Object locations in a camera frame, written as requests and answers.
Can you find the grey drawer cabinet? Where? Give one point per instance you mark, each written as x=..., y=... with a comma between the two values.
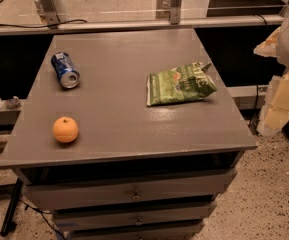
x=120, y=136

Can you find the orange fruit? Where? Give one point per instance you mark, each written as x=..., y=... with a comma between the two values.
x=65, y=130

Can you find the middle grey drawer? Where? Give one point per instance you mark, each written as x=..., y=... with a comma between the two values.
x=136, y=214

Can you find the grey metal rail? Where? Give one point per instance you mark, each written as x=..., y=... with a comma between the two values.
x=87, y=27

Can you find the top grey drawer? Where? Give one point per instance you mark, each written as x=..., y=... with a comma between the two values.
x=129, y=190

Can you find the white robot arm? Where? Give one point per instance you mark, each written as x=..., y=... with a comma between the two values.
x=274, y=114

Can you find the bottom grey drawer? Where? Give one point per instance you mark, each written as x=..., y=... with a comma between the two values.
x=143, y=232

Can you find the black metal leg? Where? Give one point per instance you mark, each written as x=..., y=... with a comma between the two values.
x=14, y=198

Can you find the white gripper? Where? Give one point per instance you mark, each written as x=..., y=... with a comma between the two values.
x=275, y=111

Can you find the grey drawer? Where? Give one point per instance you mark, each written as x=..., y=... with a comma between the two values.
x=136, y=214
x=143, y=232
x=129, y=190

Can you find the blue pepsi can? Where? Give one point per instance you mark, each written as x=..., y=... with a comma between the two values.
x=66, y=72

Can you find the green jalapeno chip bag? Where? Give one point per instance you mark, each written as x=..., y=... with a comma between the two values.
x=186, y=83

